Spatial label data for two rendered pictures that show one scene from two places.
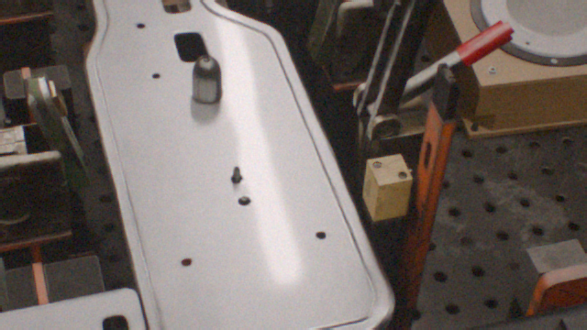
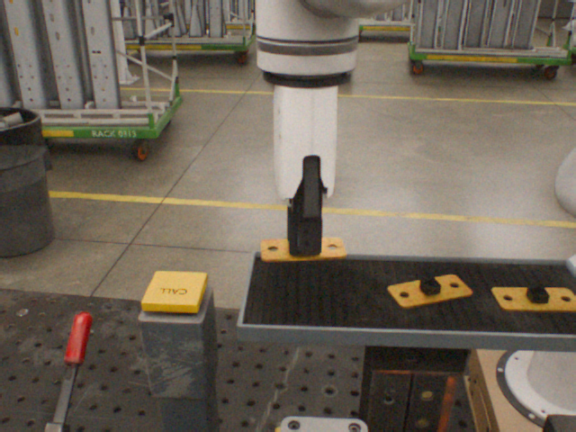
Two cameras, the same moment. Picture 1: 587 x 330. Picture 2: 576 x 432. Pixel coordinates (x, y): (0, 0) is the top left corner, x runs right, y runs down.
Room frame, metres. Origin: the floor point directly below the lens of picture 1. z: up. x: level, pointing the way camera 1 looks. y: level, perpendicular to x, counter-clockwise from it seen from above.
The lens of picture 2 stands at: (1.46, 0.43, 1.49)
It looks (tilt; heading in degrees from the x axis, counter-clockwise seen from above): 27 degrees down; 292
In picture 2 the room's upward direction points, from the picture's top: straight up
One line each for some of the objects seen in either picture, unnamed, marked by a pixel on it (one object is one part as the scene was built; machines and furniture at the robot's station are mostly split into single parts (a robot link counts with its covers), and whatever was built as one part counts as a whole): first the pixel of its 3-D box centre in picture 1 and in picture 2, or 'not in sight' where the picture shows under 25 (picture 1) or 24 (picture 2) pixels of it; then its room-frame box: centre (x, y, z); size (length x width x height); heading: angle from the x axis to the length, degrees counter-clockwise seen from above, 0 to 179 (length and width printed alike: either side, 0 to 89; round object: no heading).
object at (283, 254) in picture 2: not in sight; (302, 245); (1.61, 0.01, 1.22); 0.08 x 0.04 x 0.01; 26
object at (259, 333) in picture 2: not in sight; (418, 296); (1.50, -0.04, 1.16); 0.37 x 0.14 x 0.02; 19
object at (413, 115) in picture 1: (381, 227); not in sight; (0.78, -0.10, 0.88); 0.07 x 0.06 x 0.35; 109
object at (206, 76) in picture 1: (206, 81); not in sight; (0.85, 0.09, 1.02); 0.03 x 0.03 x 0.07
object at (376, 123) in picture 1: (384, 126); not in sight; (0.75, -0.09, 1.06); 0.03 x 0.01 x 0.03; 109
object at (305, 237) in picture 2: not in sight; (307, 229); (1.60, 0.03, 1.25); 0.03 x 0.03 x 0.07; 26
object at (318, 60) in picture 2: not in sight; (306, 52); (1.61, 0.01, 1.41); 0.09 x 0.08 x 0.03; 116
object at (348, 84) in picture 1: (355, 109); not in sight; (0.96, -0.07, 0.88); 0.11 x 0.09 x 0.37; 109
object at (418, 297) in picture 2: not in sight; (429, 287); (1.49, -0.04, 1.17); 0.08 x 0.04 x 0.01; 39
